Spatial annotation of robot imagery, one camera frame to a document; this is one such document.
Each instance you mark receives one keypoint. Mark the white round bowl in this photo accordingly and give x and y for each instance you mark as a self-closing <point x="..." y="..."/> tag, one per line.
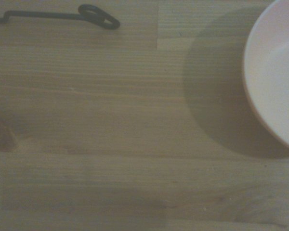
<point x="277" y="79"/>

